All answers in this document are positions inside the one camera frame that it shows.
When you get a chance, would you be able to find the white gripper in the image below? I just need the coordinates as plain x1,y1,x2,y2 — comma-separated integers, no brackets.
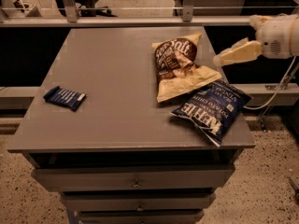
213,15,294,67

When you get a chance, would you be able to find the small dark blue snack packet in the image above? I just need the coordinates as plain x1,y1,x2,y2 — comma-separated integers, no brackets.
43,86,86,112

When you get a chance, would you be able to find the grey drawer cabinet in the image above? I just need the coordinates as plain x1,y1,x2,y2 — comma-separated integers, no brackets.
8,28,254,224

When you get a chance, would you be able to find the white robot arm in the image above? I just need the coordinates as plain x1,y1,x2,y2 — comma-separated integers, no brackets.
213,14,299,67

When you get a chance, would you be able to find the metal railing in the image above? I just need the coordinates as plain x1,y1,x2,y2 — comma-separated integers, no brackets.
0,0,299,28

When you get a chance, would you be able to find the white cable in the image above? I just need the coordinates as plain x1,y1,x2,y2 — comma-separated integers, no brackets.
242,55,298,111

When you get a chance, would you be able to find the brown chip bag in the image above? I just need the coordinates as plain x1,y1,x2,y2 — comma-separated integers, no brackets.
152,32,221,103

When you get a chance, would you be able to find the blue Kettle chip bag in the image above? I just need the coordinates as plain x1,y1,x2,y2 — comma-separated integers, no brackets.
171,79,251,147

